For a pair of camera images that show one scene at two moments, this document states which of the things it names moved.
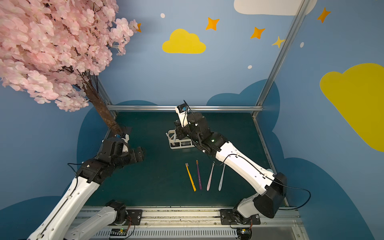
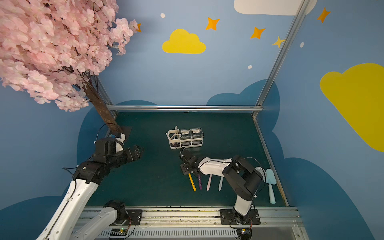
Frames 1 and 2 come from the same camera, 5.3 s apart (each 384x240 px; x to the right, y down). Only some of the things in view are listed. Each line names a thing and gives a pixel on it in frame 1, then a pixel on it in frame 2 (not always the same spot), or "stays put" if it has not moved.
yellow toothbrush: x=191 y=178 stays put
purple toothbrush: x=199 y=175 stays put
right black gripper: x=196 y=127 -> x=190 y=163
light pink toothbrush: x=210 y=176 stays put
